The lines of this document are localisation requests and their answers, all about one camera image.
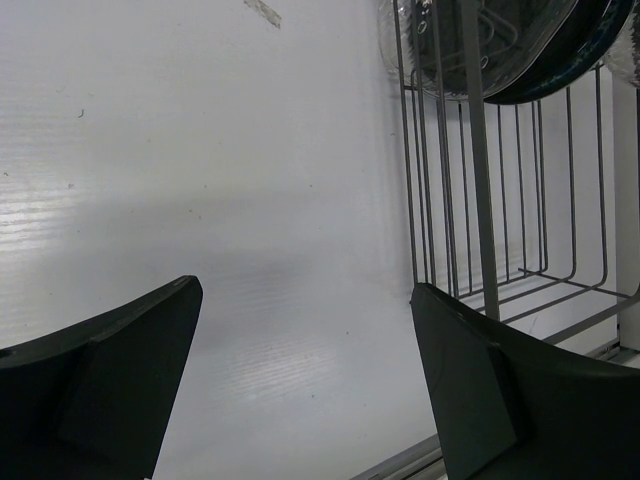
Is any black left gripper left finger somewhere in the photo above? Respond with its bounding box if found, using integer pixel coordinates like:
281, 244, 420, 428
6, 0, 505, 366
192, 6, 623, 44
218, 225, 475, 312
1, 275, 203, 479

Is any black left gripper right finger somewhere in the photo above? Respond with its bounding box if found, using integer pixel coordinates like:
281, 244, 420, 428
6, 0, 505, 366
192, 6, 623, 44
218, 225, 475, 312
410, 283, 639, 479

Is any smoky grey glass plate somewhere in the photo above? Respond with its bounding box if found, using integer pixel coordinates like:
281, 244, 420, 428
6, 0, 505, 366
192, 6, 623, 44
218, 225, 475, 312
598, 1, 639, 90

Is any black glossy round plate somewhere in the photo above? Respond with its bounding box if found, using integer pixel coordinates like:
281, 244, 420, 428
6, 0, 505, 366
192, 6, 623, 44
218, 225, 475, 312
414, 0, 609, 101

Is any blue floral ceramic plate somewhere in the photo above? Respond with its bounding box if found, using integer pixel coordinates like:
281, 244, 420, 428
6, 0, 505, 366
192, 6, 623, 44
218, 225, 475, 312
485, 1, 634, 105

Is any clear textured glass plate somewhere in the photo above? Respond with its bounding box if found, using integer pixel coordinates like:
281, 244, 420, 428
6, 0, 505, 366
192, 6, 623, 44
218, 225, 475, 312
377, 1, 468, 101

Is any small clear glass shard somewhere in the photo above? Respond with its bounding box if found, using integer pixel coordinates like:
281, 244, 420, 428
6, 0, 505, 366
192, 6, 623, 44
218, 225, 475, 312
243, 0, 282, 29

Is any grey wire dish rack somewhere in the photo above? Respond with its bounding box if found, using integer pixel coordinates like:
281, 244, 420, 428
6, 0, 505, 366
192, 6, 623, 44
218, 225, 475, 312
389, 1, 639, 356

